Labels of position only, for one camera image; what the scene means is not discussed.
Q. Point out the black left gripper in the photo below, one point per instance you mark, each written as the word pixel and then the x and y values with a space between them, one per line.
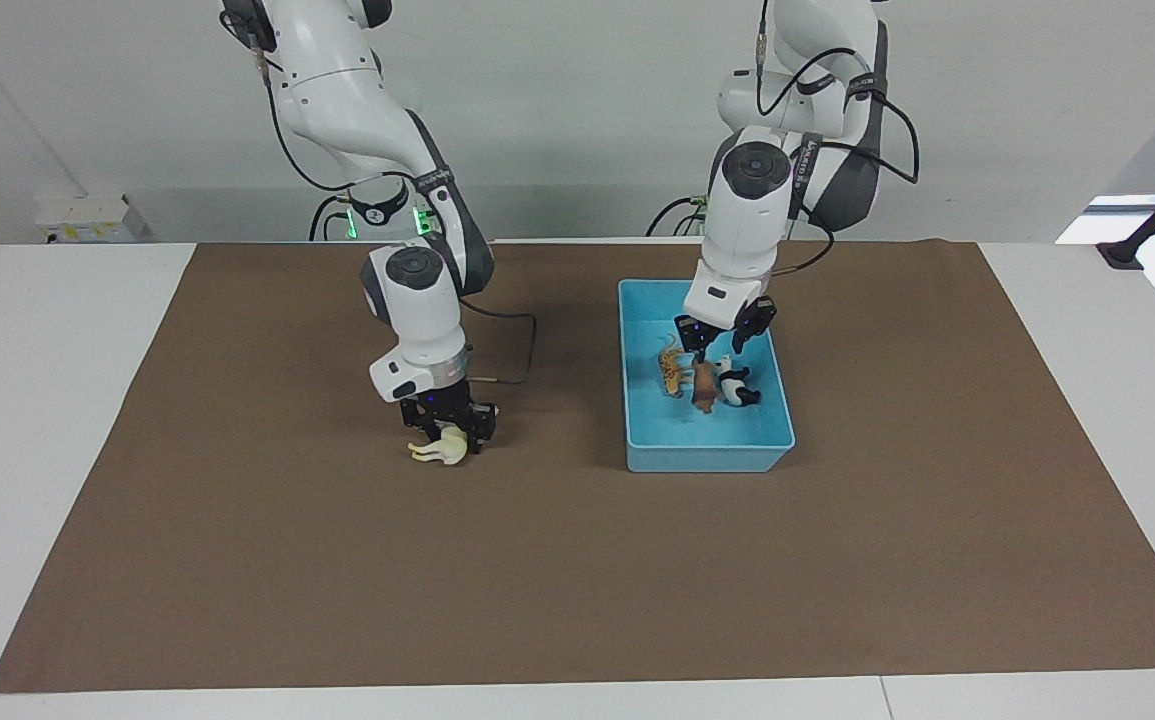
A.
pixel 722 318

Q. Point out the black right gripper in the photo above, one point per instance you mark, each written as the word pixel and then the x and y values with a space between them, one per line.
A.
pixel 442 407

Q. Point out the cream llama toy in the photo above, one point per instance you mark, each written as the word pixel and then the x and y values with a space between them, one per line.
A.
pixel 449 448

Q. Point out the black and white panda toy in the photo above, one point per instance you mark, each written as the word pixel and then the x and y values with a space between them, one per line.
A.
pixel 737 385

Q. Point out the brown lion toy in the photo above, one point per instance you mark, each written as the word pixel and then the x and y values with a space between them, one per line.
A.
pixel 704 388

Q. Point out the orange striped tiger toy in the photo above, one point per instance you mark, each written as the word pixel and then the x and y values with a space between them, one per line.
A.
pixel 672 370

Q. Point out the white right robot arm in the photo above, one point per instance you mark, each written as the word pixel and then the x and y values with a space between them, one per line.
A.
pixel 417 300

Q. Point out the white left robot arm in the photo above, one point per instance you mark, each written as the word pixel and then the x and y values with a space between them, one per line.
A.
pixel 752 210

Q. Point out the light blue storage box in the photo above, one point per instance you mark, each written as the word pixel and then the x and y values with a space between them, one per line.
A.
pixel 707 435

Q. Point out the brown table mat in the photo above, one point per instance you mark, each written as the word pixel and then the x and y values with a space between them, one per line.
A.
pixel 577 560

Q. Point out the white wall socket box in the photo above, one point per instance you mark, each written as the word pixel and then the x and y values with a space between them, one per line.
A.
pixel 92 220

